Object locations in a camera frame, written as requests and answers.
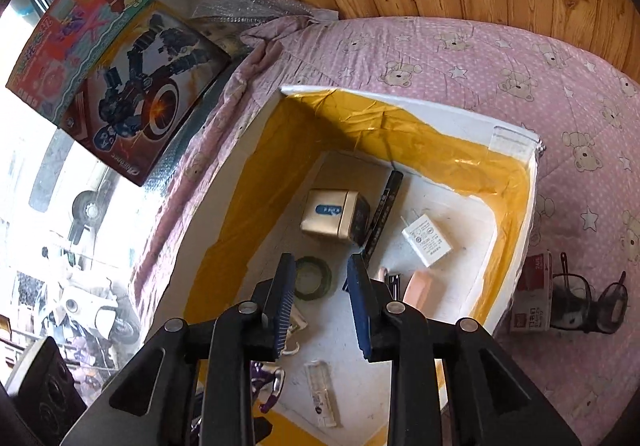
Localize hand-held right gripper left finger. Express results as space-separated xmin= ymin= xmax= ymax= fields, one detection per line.
xmin=60 ymin=253 xmax=297 ymax=446

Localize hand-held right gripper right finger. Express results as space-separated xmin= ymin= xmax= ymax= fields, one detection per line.
xmin=346 ymin=253 xmax=581 ymax=446

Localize green tape roll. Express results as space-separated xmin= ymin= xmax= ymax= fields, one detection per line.
xmin=294 ymin=256 xmax=333 ymax=301

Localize pink stapler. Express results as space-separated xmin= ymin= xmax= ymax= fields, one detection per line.
xmin=377 ymin=266 xmax=435 ymax=311

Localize purple and white keychain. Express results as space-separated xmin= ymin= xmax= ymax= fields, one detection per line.
xmin=247 ymin=306 xmax=308 ymax=414

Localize white charger adapter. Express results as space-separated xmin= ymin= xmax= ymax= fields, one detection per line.
xmin=400 ymin=213 xmax=452 ymax=269

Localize gold tissue packet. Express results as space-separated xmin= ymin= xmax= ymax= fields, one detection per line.
xmin=300 ymin=188 xmax=372 ymax=244

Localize black marker pen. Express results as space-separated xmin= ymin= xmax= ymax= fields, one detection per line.
xmin=361 ymin=169 xmax=405 ymax=262

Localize white foam box container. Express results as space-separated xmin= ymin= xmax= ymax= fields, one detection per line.
xmin=127 ymin=85 xmax=546 ymax=446

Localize white scooter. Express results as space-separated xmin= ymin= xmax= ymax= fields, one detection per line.
xmin=45 ymin=271 xmax=143 ymax=347

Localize red and white staple box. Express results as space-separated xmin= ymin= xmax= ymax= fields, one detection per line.
xmin=510 ymin=250 xmax=555 ymax=334

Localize robot print toy box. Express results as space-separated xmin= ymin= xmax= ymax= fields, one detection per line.
xmin=57 ymin=1 xmax=233 ymax=187

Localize pink bear print blanket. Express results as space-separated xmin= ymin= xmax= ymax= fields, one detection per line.
xmin=130 ymin=16 xmax=640 ymax=446

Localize clear bubble wrap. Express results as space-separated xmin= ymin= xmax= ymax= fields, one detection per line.
xmin=190 ymin=0 xmax=321 ymax=22

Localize cartoon girl toy box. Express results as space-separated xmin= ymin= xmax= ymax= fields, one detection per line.
xmin=5 ymin=0 xmax=170 ymax=127

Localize black frame glasses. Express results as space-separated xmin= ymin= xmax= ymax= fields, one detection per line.
xmin=549 ymin=252 xmax=629 ymax=336

